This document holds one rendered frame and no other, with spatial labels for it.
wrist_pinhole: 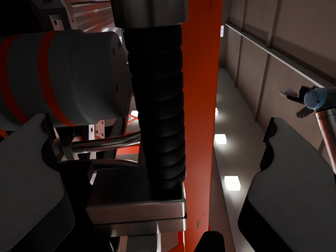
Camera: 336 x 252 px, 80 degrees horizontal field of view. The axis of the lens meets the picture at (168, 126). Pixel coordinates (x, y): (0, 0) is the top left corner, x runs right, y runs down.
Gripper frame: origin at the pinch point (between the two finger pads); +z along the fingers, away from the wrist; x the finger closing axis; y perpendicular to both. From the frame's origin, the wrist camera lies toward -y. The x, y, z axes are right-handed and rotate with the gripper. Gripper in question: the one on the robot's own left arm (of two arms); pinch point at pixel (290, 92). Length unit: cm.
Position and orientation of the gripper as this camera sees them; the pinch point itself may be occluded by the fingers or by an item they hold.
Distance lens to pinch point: 130.0
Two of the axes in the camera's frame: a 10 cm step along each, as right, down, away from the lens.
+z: -1.9, -5.2, 8.3
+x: -9.8, 0.5, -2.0
